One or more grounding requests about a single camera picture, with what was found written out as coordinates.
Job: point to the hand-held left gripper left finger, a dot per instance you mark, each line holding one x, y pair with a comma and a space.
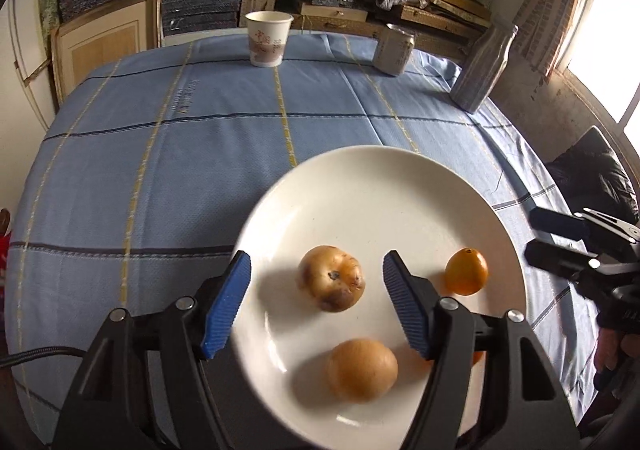
227, 305

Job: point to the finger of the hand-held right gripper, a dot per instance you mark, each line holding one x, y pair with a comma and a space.
557, 222
555, 257

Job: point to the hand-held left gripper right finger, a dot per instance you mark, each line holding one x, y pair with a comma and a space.
405, 300

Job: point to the small smooth orange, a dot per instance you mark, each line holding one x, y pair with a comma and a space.
466, 272

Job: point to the bruised yellow apple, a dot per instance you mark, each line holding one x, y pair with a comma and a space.
330, 277

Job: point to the round tan pear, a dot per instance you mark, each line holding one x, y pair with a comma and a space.
360, 370

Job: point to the orange mandarin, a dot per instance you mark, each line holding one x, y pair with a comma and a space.
477, 356

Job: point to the white round plate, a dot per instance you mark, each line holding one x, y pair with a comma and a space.
375, 205

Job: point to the person's right hand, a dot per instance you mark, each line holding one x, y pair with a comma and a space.
612, 350

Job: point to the grey ribbed bottle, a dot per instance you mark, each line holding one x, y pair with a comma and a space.
482, 70

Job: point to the bright window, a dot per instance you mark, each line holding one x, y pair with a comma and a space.
610, 30

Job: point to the white drink can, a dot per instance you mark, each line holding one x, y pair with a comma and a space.
394, 53

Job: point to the printed paper cup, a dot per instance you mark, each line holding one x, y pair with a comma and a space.
267, 40

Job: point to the wooden framed board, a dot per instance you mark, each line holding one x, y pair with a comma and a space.
100, 40

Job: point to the white cabinet door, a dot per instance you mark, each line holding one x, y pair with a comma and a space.
30, 60

